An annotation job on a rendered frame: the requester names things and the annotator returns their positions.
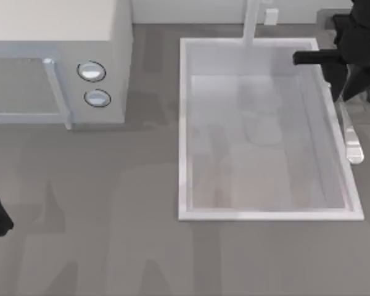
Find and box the small white box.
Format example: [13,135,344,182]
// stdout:
[264,8,279,26]

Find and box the tall white tap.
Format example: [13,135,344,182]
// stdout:
[242,0,268,47]

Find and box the shiny silver metal bar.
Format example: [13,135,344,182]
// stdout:
[338,101,365,165]

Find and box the white sink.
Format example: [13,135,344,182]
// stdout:
[177,37,366,222]

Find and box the pale microwave oven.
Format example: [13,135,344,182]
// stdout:
[0,0,134,131]

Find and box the small round microwave knob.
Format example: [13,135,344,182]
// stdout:
[83,88,113,109]

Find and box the large round microwave knob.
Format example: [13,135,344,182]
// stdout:
[76,60,107,83]

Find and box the microwave oven glass door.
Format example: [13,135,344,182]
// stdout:
[0,56,69,125]

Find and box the pale microwave door handle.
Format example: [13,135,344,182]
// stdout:
[42,57,73,131]

